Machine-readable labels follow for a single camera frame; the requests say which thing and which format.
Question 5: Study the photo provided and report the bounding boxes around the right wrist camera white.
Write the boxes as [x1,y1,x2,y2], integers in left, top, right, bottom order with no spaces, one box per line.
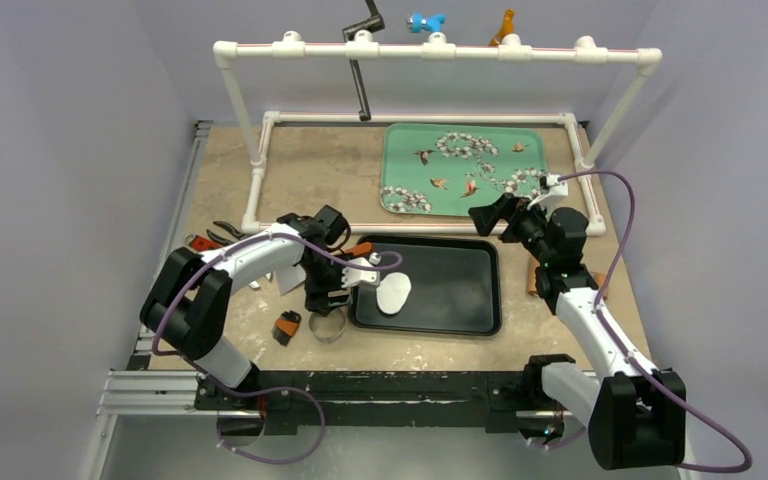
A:
[528,174,569,210]

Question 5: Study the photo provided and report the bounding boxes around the wooden double-ended rolling pin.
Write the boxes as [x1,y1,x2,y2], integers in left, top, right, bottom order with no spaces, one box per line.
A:
[526,257,607,297]

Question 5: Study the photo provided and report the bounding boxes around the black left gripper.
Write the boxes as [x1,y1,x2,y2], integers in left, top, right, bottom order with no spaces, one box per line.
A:
[299,253,354,315]

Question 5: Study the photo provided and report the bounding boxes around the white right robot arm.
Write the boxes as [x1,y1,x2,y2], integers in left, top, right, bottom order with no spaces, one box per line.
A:
[468,194,686,470]

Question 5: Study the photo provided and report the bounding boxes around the red handled adjustable wrench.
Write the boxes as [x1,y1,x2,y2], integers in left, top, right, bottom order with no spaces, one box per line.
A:
[184,234,221,252]

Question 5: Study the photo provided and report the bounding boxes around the metal scraper orange handle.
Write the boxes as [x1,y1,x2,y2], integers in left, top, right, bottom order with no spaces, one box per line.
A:
[275,242,375,298]

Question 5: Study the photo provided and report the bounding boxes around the black baking tray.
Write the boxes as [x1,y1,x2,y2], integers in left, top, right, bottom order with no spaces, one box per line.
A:
[348,234,502,336]

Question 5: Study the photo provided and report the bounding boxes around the round metal cutter ring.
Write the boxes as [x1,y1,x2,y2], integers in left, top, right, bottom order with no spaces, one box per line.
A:
[308,311,348,344]

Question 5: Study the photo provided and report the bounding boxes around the aluminium rail frame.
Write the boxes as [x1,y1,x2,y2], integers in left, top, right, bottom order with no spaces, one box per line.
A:
[99,112,650,468]

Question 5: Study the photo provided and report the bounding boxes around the blue plastic toy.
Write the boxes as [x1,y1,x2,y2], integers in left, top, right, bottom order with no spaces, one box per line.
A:
[405,12,446,33]

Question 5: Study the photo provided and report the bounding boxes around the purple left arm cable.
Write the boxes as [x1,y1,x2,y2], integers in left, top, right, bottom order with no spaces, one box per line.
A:
[150,233,405,465]

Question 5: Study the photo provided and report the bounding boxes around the green floral tray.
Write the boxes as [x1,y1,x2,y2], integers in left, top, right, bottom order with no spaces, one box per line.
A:
[379,123,548,217]

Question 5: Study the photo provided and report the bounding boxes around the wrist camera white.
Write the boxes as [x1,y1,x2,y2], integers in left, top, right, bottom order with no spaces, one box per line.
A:
[342,253,381,289]
[528,174,569,210]

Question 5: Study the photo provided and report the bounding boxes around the small orange black brush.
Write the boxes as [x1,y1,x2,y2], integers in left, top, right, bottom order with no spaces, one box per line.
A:
[271,310,302,347]

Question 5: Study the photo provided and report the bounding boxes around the white dough ball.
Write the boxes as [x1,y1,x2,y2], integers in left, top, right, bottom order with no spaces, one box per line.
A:
[375,272,412,315]

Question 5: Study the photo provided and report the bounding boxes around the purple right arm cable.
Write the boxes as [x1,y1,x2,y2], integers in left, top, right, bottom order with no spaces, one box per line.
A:
[526,169,754,474]

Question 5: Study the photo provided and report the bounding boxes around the white PVC pipe frame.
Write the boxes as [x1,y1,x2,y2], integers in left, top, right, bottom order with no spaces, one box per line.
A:
[212,30,663,236]

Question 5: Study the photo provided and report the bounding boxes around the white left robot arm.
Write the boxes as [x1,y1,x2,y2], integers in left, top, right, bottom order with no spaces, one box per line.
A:
[139,206,350,409]

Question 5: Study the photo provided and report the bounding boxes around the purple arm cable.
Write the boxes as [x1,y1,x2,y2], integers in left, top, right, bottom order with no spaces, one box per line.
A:
[150,233,405,465]
[526,169,754,474]

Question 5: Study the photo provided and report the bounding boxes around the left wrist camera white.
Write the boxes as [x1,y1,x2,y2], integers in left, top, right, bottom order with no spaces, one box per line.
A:
[342,253,381,289]

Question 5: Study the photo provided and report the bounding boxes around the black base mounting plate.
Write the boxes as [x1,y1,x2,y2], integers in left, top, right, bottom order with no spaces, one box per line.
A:
[194,370,579,439]

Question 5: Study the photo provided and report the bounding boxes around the black hanging crank handle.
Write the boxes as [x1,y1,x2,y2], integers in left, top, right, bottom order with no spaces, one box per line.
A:
[341,0,387,123]

